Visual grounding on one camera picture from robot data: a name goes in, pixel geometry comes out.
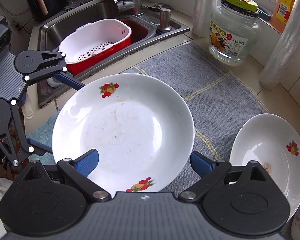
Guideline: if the steel kitchen sink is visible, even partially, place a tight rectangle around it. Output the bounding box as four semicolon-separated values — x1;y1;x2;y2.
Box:
36;0;191;108

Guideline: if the red white colander basket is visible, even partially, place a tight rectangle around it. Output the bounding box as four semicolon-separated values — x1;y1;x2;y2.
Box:
58;18;132;75

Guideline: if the grey blue checked towel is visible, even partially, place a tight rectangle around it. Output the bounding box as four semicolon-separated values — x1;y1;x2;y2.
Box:
27;42;300;240

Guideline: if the white stained plate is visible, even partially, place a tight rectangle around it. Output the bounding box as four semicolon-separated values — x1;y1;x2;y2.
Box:
230;113;300;217

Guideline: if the glass jar green lid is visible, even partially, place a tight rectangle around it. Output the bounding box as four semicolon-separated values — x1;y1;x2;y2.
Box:
209;0;261;66

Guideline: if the left cling film roll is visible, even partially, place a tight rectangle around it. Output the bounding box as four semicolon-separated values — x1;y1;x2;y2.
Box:
192;0;217;38

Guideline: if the white fruit plate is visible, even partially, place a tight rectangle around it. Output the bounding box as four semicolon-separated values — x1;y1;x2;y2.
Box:
52;73;194;195

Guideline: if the right cling film roll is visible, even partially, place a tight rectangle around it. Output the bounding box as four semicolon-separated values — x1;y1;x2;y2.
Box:
259;0;300;90

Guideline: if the cling film roll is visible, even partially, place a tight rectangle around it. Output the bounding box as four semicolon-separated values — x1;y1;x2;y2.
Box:
259;0;300;90
192;0;217;38

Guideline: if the steel sink faucet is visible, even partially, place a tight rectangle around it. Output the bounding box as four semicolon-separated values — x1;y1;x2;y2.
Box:
113;0;144;16

